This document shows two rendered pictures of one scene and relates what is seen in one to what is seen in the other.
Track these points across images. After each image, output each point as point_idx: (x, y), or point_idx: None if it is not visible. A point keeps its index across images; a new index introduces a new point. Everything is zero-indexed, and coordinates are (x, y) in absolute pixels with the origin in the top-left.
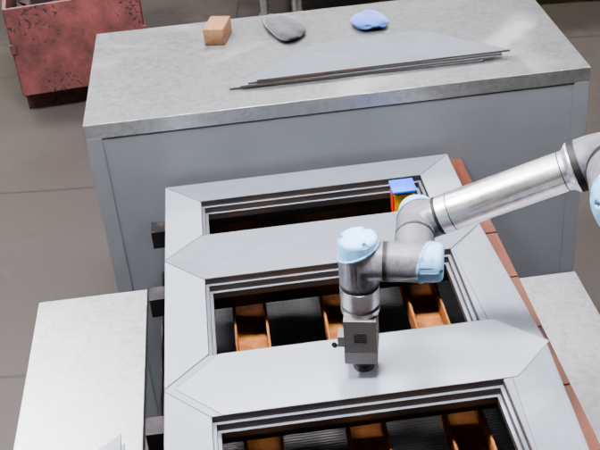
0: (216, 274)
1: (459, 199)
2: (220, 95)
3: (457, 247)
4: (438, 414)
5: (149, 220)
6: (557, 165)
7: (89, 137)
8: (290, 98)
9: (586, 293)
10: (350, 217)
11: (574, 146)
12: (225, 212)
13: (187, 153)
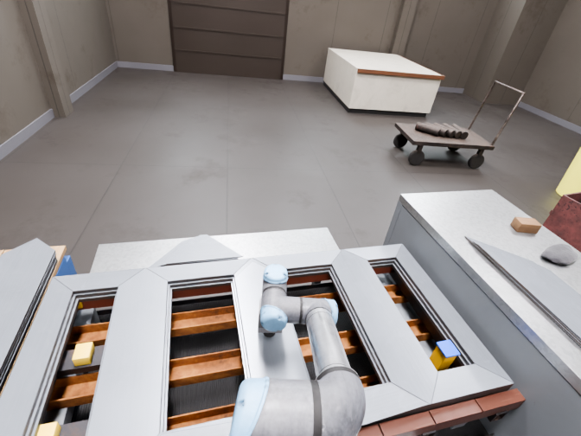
0: (335, 267)
1: (315, 318)
2: (456, 234)
3: (393, 387)
4: None
5: None
6: (325, 366)
7: (399, 200)
8: (470, 261)
9: None
10: (405, 322)
11: (335, 371)
12: (397, 270)
13: (419, 240)
